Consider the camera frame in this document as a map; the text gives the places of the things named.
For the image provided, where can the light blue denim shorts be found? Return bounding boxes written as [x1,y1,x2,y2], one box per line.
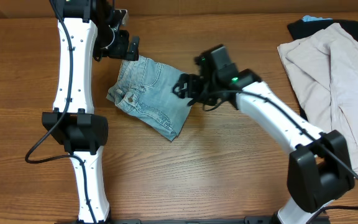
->
[106,56,191,141]

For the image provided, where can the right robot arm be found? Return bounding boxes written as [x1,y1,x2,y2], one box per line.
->
[172,45,355,223]

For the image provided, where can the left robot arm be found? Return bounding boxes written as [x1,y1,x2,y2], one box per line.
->
[42,0,139,223]

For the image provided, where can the black folded garment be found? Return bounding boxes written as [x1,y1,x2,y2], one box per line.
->
[287,18,358,178]

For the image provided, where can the small blue cloth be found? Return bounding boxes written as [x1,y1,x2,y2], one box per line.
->
[301,15,332,22]

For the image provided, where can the beige folded garment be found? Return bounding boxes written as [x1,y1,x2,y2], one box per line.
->
[277,23,358,174]

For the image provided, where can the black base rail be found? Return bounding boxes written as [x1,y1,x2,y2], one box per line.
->
[54,214,331,224]

